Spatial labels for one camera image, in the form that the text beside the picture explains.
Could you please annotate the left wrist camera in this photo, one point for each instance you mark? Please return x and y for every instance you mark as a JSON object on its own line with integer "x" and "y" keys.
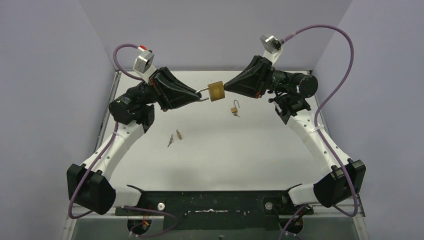
{"x": 143, "y": 64}

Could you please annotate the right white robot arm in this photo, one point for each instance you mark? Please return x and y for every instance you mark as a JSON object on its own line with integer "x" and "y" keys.
{"x": 342, "y": 176}

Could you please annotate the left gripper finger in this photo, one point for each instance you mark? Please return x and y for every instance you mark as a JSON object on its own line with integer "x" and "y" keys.
{"x": 169, "y": 82}
{"x": 174, "y": 99}

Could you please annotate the brass padlock shackle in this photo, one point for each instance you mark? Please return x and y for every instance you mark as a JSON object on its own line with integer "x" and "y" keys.
{"x": 215, "y": 91}

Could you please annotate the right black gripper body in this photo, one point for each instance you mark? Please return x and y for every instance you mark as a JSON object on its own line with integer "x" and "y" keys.
{"x": 272, "y": 78}

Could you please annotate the small brass padlock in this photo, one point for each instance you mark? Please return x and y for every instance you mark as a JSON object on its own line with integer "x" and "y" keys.
{"x": 235, "y": 108}

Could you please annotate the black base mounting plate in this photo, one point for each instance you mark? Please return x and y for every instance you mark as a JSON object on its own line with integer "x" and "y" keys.
{"x": 217, "y": 210}

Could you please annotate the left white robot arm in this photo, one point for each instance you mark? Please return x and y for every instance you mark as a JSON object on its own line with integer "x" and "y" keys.
{"x": 88, "y": 183}

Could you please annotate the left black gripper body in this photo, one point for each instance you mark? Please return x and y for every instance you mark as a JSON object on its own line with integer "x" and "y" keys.
{"x": 159, "y": 90}

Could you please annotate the small silver key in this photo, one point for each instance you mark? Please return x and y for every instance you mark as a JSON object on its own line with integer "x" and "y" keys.
{"x": 171, "y": 140}

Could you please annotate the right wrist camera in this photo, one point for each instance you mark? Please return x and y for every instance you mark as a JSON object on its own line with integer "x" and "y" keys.
{"x": 273, "y": 47}

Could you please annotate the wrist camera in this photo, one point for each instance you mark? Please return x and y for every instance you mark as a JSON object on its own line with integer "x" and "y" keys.
{"x": 273, "y": 47}
{"x": 143, "y": 64}

